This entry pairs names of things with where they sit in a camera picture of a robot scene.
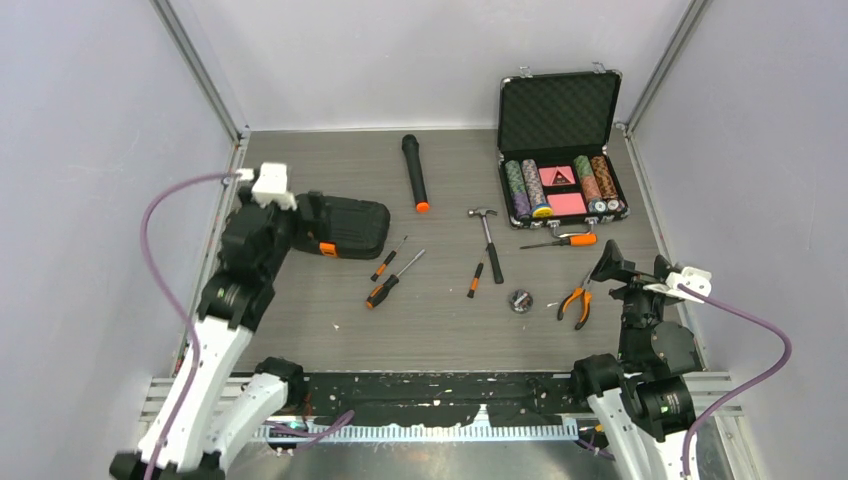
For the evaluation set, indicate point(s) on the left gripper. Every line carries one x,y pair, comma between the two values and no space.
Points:
308,225

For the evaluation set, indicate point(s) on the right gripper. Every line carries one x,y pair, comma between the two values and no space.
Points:
613,264

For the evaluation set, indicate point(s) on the black tool kit case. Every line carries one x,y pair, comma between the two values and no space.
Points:
354,229

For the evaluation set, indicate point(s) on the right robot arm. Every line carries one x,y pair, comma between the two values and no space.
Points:
639,395

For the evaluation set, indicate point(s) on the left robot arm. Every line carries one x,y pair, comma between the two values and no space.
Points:
189,439

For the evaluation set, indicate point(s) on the thin orange black screwdriver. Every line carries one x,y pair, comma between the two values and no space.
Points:
387,260

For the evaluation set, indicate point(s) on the small round bit holder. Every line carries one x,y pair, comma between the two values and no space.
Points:
520,301

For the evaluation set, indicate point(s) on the black microphone orange end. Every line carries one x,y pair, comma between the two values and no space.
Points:
411,151

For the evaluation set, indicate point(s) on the open poker chip case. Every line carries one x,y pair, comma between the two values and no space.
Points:
552,119

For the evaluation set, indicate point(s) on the small orange black screwdriver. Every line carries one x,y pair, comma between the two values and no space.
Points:
476,277

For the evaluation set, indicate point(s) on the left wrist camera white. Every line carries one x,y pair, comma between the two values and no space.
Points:
268,184

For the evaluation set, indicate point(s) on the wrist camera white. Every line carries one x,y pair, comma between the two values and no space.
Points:
690,284
268,184

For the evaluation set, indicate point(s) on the orange handled screwdriver by case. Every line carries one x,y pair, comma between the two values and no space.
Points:
576,240

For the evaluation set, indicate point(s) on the orange handled pliers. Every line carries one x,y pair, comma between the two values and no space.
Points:
581,294

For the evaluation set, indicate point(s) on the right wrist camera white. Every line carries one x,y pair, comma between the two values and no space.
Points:
690,284

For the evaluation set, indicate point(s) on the claw hammer black handle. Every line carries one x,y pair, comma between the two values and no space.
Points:
483,214

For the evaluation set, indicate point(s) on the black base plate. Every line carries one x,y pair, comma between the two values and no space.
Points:
443,399

